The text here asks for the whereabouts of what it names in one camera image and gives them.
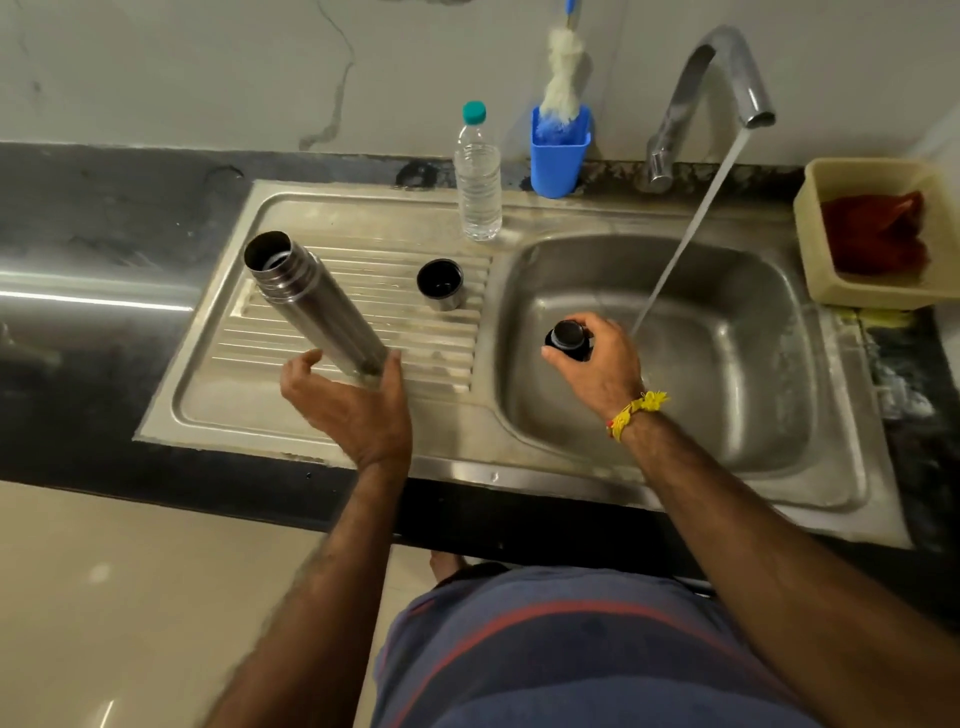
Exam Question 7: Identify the yellow wrist thread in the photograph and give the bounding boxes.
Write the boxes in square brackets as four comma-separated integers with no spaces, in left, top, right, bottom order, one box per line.
[605,389,671,443]

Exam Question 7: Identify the clear plastic water bottle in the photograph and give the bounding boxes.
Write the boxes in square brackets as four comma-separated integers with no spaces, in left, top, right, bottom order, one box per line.
[453,100,504,243]

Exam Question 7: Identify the stainless steel vacuum flask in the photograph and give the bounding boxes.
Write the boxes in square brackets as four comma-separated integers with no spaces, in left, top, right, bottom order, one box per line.
[243,230,392,385]

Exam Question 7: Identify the white bottle brush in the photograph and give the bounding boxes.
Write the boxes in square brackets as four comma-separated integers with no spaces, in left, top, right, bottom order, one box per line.
[535,0,591,145]

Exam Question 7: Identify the yellow scrub pad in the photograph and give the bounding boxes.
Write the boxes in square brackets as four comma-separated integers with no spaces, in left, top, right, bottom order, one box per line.
[834,306,918,333]

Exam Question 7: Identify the steel flask cup lid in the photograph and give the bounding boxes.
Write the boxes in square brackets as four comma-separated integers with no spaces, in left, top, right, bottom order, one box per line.
[416,258,467,313]

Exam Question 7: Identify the chrome sink faucet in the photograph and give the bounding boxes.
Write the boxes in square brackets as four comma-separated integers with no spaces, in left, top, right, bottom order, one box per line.
[636,24,778,195]

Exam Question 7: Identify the person's blue striped shirt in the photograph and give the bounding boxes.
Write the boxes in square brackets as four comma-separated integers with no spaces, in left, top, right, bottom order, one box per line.
[370,562,828,728]

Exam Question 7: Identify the person's left hand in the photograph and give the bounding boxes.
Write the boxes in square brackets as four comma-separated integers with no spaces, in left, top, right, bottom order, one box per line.
[280,348,414,477]

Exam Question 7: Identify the beige plastic tub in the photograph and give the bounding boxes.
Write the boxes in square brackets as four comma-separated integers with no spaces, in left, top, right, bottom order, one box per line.
[792,156,960,312]

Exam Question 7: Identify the stainless steel sink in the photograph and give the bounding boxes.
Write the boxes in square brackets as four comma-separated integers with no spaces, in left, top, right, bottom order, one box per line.
[133,178,915,550]

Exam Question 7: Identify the red cloth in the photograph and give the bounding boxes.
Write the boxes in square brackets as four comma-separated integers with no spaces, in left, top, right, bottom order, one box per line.
[819,190,932,278]

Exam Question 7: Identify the black flask stopper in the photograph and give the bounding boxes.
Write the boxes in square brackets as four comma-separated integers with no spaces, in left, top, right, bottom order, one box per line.
[544,319,596,363]

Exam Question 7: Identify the person's right hand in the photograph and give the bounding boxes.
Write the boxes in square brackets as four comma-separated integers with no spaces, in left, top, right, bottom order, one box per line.
[540,312,646,425]

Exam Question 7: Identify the blue plastic cup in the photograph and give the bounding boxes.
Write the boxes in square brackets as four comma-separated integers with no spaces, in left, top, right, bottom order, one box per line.
[529,104,594,201]

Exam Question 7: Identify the person's left forearm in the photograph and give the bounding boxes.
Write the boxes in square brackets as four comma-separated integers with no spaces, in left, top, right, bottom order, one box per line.
[201,461,411,728]

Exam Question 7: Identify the running water stream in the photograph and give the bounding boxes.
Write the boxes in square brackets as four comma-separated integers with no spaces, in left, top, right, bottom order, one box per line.
[628,126,752,340]

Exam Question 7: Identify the person's foot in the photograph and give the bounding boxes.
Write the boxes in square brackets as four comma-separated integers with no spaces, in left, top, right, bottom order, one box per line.
[428,551,471,587]

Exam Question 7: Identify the person's right forearm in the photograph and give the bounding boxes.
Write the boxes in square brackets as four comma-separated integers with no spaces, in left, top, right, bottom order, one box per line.
[618,408,960,728]

